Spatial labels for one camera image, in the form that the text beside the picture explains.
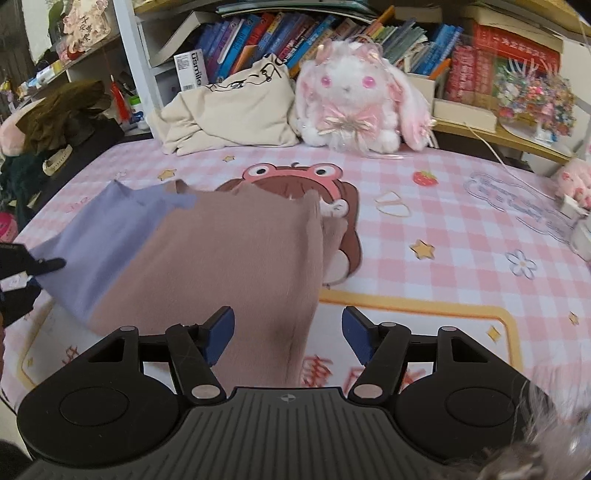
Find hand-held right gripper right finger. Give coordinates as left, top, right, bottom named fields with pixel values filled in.
left=342, top=305, right=482, bottom=401

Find pink floral plaque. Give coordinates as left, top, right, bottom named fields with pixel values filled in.
left=61, top=0, right=112, bottom=46

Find row of books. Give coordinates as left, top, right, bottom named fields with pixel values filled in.
left=152, top=2, right=465, bottom=84

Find lavender garment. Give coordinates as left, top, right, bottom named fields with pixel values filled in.
left=28, top=179, right=199, bottom=326

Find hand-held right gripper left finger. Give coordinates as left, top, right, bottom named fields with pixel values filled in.
left=85, top=305, right=236, bottom=401

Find white cable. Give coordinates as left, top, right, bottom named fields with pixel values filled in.
left=464, top=120, right=591, bottom=261

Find red boxed books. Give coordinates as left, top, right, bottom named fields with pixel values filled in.
left=444, top=22, right=563, bottom=106

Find pink checkered printed blanket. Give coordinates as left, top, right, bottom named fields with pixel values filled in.
left=0, top=138, right=591, bottom=416

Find white shelf frame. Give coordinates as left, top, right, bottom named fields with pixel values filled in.
left=28, top=0, right=185, bottom=127

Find white printed box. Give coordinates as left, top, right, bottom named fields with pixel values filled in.
left=173, top=48, right=212, bottom=94

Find beige tote bag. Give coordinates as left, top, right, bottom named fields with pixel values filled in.
left=148, top=53, right=302, bottom=157

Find brown and purple garment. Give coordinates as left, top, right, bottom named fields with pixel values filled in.
left=88, top=179, right=349, bottom=388

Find olive green garment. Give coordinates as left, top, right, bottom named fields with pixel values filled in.
left=14, top=79, right=112, bottom=155

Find white tube with green cap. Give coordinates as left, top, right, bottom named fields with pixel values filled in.
left=128, top=93, right=149, bottom=131

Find wooden shelf board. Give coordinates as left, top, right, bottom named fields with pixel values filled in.
left=431, top=99, right=575, bottom=164

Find dark teal garment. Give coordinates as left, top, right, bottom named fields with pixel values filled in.
left=0, top=154, right=47, bottom=208

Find colourful flower ornament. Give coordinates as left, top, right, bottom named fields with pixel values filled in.
left=493, top=69, right=579, bottom=141

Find white strap ring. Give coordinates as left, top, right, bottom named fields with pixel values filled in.
left=41, top=144, right=75, bottom=176

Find small white box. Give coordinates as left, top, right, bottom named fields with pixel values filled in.
left=558, top=193, right=591, bottom=261

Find white bunny plush toy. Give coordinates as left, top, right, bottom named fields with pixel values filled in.
left=288, top=39, right=439, bottom=154

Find grey fuzzy cloth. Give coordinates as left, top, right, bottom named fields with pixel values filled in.
left=441, top=371, right=591, bottom=480

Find small pink plush toy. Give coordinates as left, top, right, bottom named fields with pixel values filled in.
left=553, top=156, right=591, bottom=209

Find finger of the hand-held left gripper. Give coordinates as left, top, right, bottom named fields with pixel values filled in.
left=25, top=257, right=66, bottom=278

